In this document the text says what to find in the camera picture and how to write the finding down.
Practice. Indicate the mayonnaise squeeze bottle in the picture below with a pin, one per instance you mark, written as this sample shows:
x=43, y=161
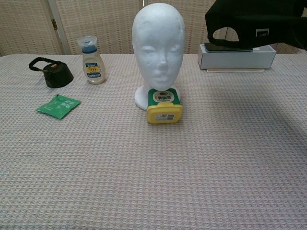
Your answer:
x=93, y=74

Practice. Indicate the woven bamboo folding screen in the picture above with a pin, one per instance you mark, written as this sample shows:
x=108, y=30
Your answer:
x=112, y=21

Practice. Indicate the green container with yellow lid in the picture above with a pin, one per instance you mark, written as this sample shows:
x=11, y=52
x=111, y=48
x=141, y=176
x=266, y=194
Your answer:
x=164, y=115

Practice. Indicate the black smartphone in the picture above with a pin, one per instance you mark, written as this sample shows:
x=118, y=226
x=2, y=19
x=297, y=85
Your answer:
x=223, y=49

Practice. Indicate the beige waffle-weave tablecloth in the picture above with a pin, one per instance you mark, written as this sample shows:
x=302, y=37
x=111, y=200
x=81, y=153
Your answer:
x=120, y=167

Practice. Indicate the white foam mannequin head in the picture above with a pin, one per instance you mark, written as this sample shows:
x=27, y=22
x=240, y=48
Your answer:
x=158, y=36

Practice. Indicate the green foil sachet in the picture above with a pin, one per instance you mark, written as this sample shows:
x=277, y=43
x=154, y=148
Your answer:
x=58, y=107

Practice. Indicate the white rectangular cardboard box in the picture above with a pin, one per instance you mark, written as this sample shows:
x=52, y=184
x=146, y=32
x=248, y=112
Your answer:
x=235, y=60

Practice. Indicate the black baseball cap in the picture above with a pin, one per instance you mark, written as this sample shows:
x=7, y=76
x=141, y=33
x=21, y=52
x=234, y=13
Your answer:
x=239, y=21

